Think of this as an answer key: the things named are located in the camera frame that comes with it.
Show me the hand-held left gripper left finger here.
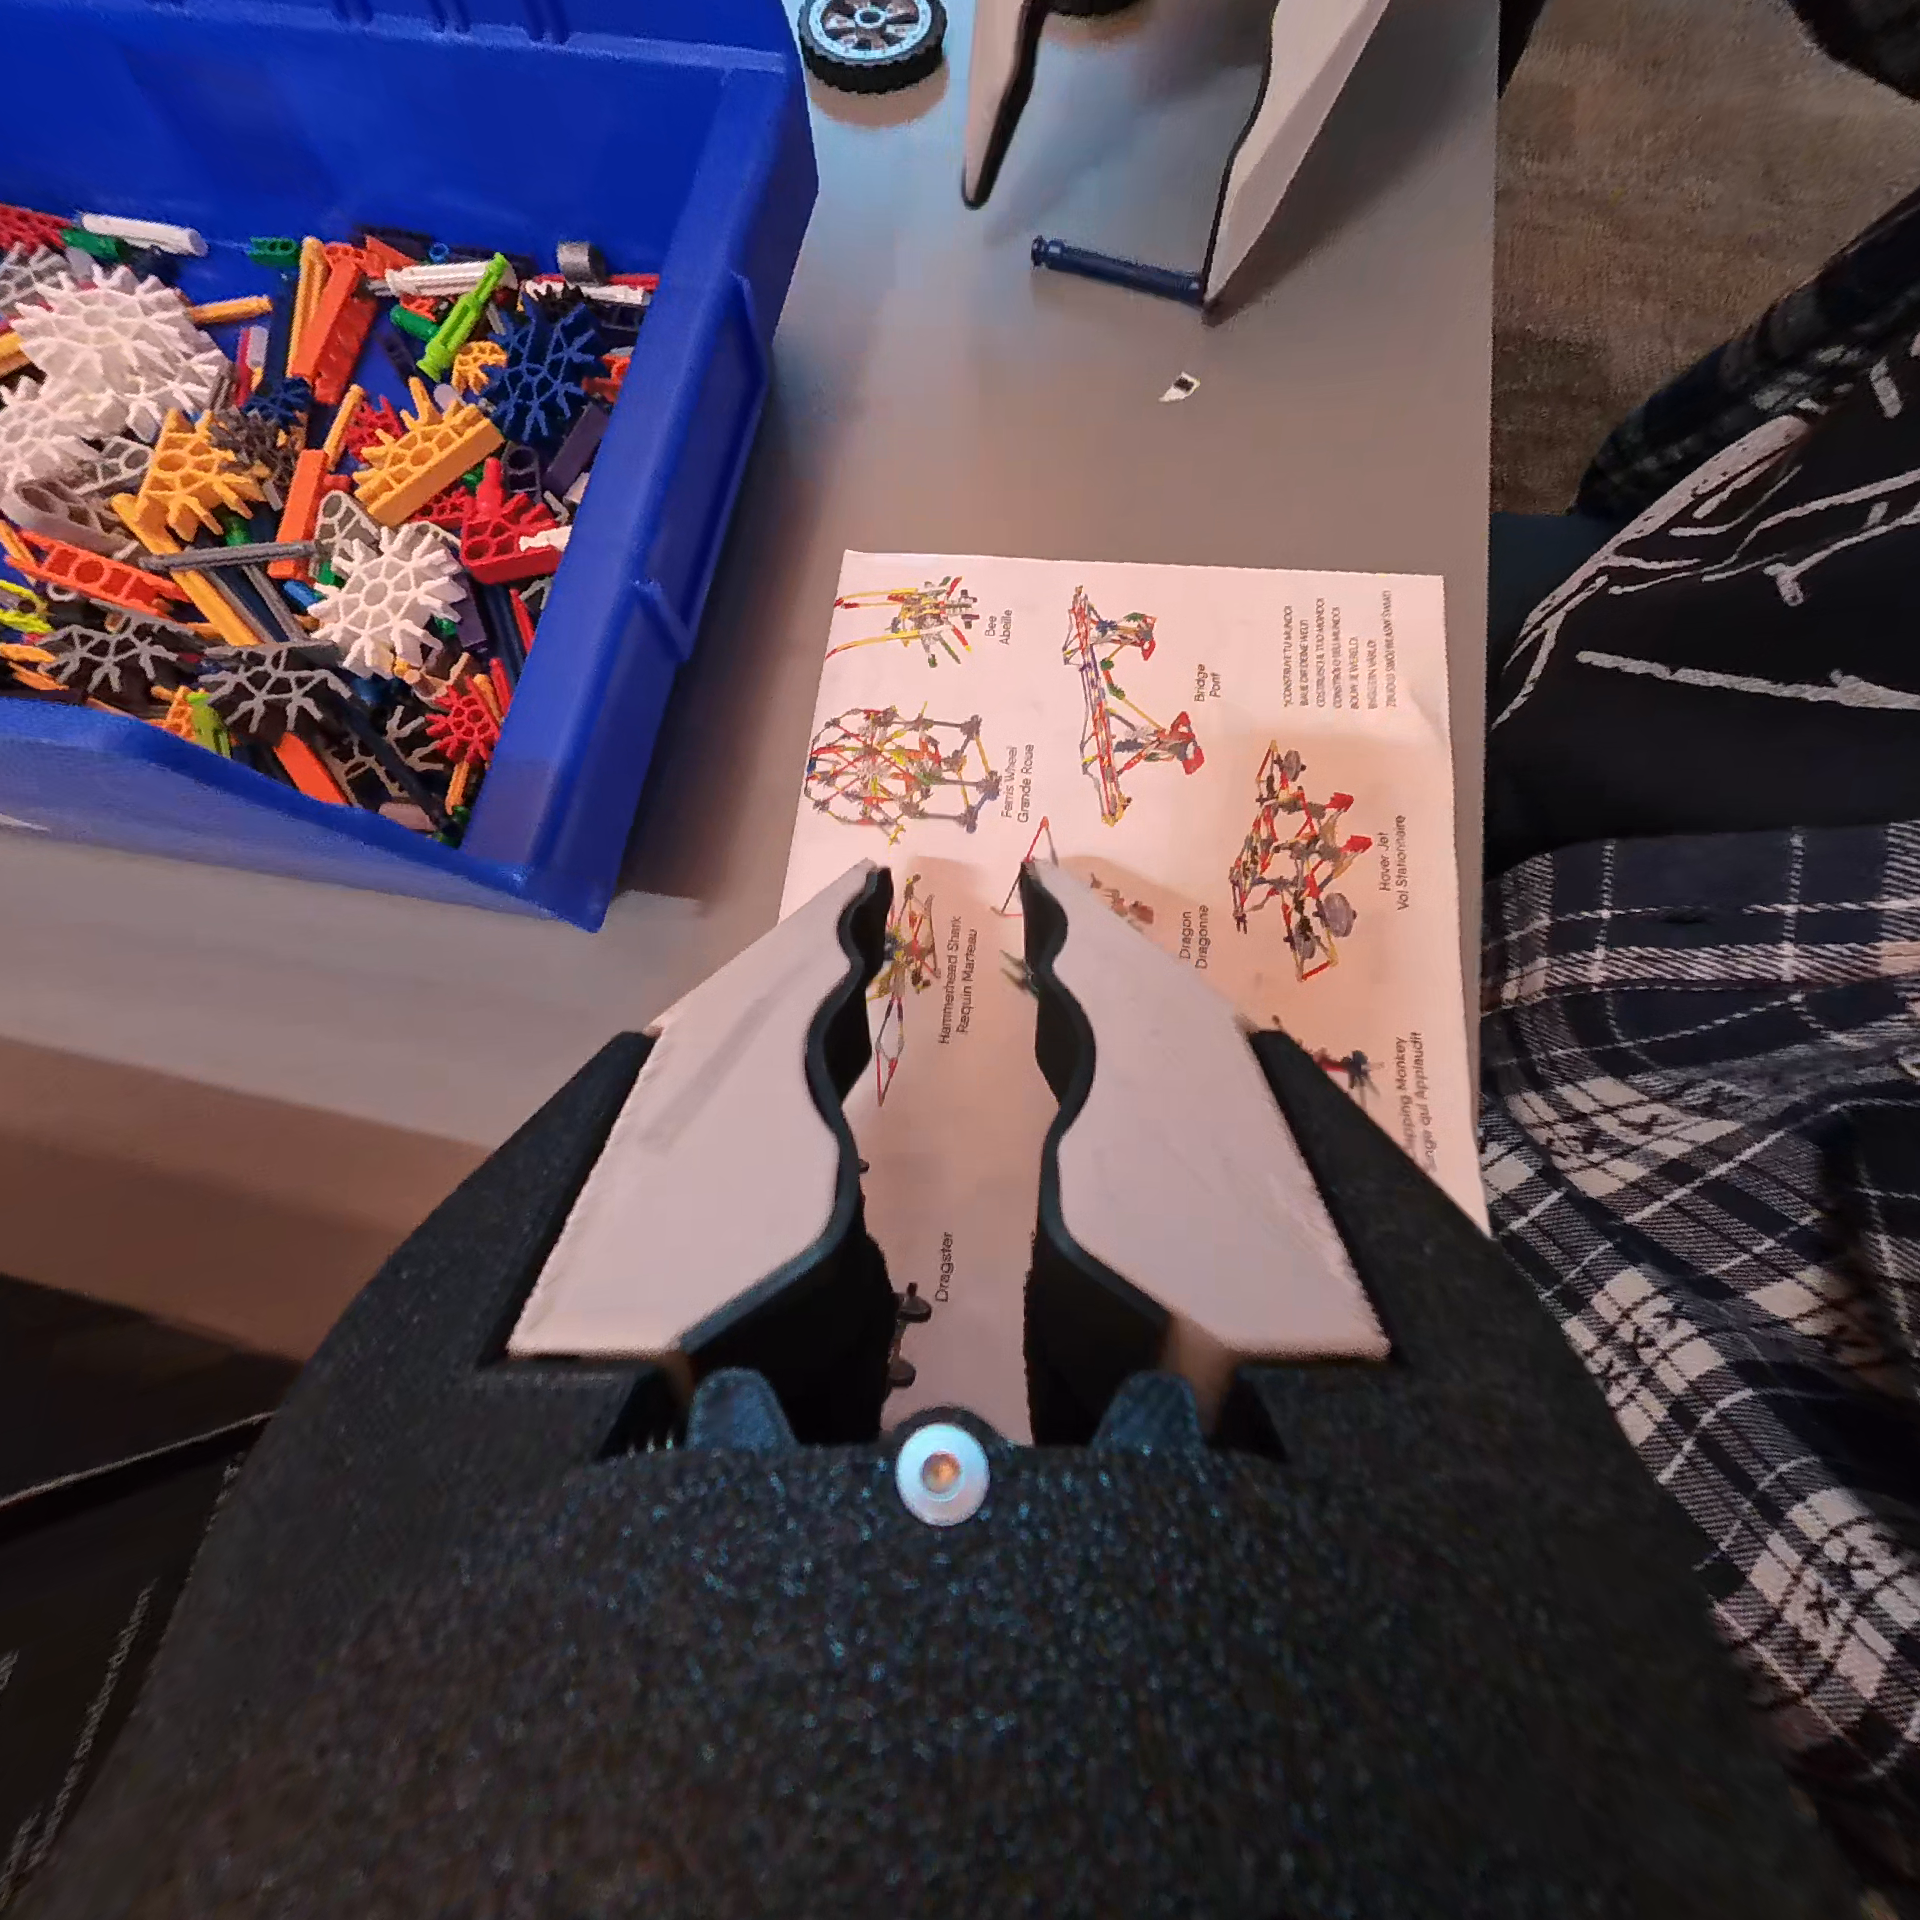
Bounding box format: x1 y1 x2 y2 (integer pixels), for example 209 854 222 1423
505 864 896 1412

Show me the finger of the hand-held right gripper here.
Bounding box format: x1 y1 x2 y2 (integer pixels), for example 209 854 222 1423
1200 0 1400 312
958 0 1056 212

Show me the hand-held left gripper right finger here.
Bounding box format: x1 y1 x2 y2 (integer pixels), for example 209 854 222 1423
1022 864 1393 1412

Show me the blue toy rod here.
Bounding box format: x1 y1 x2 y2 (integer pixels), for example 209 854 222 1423
1031 236 1214 303

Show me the blue plastic bin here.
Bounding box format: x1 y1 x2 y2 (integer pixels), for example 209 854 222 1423
0 0 821 932

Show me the printed toy model leaflet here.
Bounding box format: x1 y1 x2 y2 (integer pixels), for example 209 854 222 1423
775 551 1493 1441

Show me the pile of colourful toy pieces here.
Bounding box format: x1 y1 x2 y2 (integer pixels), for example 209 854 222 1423
0 205 666 826

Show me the grey toy wheel black tire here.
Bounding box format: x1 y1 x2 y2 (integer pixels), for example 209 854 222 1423
793 0 953 92

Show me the person's clothed body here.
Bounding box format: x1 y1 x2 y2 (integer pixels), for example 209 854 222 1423
1472 181 1920 1920

